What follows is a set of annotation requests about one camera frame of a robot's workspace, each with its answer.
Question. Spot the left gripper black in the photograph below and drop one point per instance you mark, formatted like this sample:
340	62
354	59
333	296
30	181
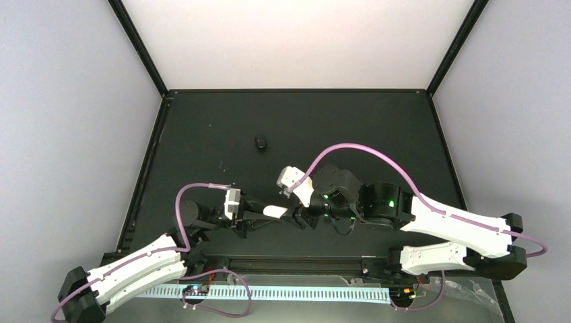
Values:
250	212

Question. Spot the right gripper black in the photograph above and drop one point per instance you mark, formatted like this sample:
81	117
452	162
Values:
301	219

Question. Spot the white earbud charging case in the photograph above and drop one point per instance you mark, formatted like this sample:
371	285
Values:
274	211

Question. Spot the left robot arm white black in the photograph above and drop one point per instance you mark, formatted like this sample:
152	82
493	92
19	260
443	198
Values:
89	296

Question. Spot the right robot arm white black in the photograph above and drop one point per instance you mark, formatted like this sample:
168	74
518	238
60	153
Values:
469	242

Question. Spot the left circuit board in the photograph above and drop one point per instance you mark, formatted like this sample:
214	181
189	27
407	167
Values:
195	290

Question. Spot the circuit board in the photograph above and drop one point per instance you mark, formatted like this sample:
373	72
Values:
195	290
407	293

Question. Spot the right circuit board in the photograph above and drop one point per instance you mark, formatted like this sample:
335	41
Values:
407	293

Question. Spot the clear plastic sheet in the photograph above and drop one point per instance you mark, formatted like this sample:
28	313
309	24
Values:
449	299

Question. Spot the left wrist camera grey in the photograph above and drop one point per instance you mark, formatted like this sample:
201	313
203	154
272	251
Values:
232	200

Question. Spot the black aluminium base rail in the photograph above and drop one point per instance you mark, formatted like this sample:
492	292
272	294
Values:
369	269

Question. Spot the white slotted cable duct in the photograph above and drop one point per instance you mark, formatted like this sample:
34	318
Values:
276	293

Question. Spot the black frame post left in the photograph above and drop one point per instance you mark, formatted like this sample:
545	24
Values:
136	41

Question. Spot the black frame post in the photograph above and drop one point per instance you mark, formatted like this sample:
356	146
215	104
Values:
475	11
136	41

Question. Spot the black frame post right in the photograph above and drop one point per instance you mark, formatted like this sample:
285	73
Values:
475	11

